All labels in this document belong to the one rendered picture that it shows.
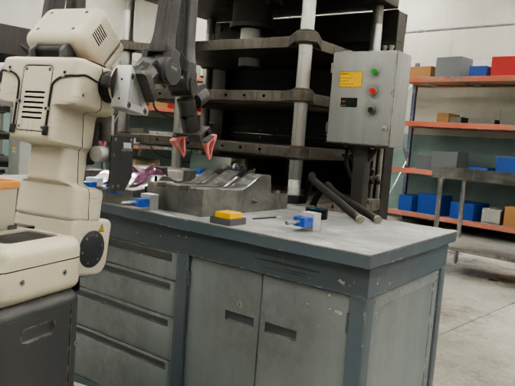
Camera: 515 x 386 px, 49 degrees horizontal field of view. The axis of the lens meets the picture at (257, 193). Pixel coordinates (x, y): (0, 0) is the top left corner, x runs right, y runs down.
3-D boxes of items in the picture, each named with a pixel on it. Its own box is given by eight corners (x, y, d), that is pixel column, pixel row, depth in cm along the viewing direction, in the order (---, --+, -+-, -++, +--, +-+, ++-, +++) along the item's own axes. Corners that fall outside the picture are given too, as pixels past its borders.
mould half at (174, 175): (132, 206, 197) (134, 174, 196) (70, 197, 206) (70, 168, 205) (195, 195, 245) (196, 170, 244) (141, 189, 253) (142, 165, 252)
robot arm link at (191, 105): (172, 98, 173) (188, 99, 171) (183, 90, 179) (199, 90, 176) (176, 119, 177) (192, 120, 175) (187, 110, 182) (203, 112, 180)
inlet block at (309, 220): (291, 233, 165) (293, 214, 165) (279, 230, 169) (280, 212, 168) (319, 230, 174) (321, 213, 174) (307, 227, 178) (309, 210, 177)
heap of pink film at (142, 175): (142, 186, 209) (143, 165, 208) (100, 181, 215) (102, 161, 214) (175, 182, 233) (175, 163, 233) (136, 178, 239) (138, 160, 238)
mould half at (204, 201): (201, 217, 183) (204, 175, 182) (145, 206, 199) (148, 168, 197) (287, 208, 224) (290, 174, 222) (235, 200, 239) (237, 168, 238)
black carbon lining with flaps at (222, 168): (201, 193, 191) (203, 165, 190) (168, 188, 201) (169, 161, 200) (262, 190, 219) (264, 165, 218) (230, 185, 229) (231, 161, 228)
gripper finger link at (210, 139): (201, 152, 188) (196, 126, 183) (221, 155, 185) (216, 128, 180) (191, 162, 183) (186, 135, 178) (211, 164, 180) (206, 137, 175)
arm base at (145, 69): (107, 73, 150) (145, 73, 145) (123, 57, 156) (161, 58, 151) (119, 100, 156) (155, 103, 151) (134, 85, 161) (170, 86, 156)
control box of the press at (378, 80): (360, 395, 245) (394, 48, 231) (300, 374, 263) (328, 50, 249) (382, 380, 263) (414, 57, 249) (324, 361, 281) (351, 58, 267)
